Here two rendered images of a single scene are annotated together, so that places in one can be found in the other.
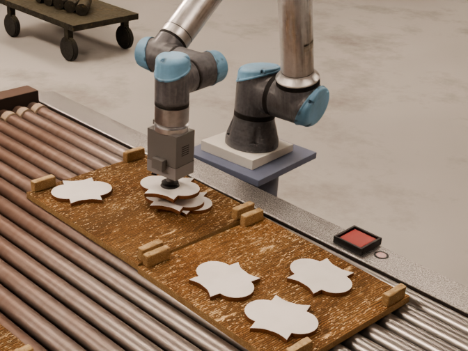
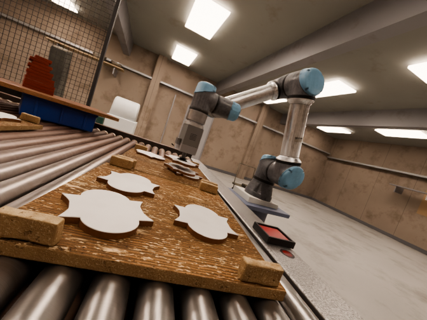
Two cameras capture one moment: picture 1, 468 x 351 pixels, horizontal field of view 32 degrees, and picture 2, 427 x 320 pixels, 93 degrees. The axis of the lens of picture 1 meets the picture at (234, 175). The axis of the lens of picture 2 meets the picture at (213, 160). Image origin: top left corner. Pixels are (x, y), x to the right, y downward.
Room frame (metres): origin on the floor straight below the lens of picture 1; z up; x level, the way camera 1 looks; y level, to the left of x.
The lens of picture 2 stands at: (1.06, -0.36, 1.09)
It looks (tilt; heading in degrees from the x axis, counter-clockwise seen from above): 5 degrees down; 31
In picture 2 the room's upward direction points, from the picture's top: 19 degrees clockwise
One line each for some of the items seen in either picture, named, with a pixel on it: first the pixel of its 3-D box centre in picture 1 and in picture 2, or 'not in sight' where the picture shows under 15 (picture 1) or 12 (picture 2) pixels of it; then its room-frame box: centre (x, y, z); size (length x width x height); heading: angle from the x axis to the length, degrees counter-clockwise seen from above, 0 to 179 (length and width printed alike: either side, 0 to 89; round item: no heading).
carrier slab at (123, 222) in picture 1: (141, 205); (166, 167); (1.68, 0.21, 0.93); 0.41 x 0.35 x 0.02; 46
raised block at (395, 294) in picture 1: (394, 294); (260, 272); (1.33, -0.32, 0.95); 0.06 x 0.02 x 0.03; 135
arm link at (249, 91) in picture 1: (259, 87); (269, 167); (2.15, -0.06, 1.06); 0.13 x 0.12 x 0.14; 53
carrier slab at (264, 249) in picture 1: (271, 284); (162, 206); (1.38, -0.09, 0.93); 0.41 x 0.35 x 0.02; 45
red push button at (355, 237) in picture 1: (357, 240); (272, 235); (1.58, -0.28, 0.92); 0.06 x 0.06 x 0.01; 47
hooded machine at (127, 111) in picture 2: not in sight; (120, 129); (3.88, 3.95, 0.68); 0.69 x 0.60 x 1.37; 51
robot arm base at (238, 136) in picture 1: (253, 126); (260, 187); (2.16, -0.05, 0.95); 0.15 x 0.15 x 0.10
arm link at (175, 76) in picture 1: (173, 79); (203, 98); (1.68, 0.14, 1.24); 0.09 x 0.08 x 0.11; 143
